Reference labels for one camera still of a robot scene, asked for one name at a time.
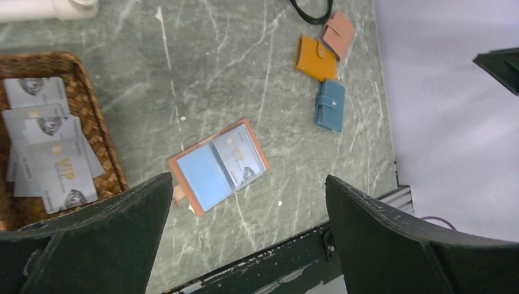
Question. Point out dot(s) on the silver VIP card top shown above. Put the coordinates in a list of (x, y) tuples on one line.
[(62, 172)]

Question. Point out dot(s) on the silver VIP card upper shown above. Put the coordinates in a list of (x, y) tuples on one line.
[(29, 92)]

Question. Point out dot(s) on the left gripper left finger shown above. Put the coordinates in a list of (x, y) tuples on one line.
[(106, 247)]

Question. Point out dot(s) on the mustard yellow card holder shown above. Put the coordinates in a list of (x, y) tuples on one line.
[(314, 59)]

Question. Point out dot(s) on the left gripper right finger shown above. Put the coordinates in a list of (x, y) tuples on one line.
[(385, 250)]

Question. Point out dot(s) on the white pvc pipe frame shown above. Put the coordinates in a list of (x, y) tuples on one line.
[(63, 10)]

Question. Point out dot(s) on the silver VIP card in holder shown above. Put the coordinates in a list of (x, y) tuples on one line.
[(239, 156)]

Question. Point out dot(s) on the silver VIP card middle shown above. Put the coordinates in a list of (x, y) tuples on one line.
[(43, 130)]

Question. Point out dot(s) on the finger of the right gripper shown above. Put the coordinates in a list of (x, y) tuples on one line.
[(502, 65)]

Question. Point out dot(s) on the aluminium rail frame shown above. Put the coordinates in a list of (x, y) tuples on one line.
[(399, 198)]

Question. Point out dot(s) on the brown wicker basket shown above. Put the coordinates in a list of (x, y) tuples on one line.
[(19, 212)]

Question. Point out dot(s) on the blue card holder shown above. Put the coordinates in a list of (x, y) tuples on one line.
[(330, 105)]

